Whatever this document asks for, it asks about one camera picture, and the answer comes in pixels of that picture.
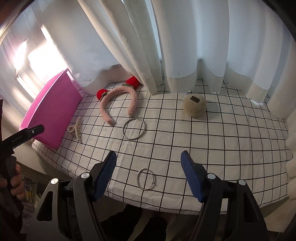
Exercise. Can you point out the pearl hair claw clip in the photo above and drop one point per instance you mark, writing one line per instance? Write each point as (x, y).
(77, 129)

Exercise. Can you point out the pink plastic bin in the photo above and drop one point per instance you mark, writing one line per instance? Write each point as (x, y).
(50, 109)

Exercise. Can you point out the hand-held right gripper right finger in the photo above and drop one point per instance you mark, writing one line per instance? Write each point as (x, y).
(192, 178)

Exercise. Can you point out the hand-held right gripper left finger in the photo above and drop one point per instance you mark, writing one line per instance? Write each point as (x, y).
(105, 178)

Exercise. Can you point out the person's left hand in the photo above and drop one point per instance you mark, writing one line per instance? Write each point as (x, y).
(18, 185)

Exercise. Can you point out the beige fluffy puff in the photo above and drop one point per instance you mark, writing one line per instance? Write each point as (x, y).
(194, 109)

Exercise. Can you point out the white black checkered tablecloth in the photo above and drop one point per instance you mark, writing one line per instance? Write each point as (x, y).
(208, 150)

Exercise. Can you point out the large silver bangle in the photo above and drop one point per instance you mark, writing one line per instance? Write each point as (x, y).
(123, 132)

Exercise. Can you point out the white curtain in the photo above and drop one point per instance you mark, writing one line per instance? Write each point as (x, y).
(138, 34)

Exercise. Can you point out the pink fluffy strawberry headband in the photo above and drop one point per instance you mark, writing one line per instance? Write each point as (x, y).
(133, 97)

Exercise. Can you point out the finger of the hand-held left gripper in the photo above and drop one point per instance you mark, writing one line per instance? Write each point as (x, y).
(23, 136)

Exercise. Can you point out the small silver bangle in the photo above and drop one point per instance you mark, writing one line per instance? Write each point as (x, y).
(138, 179)

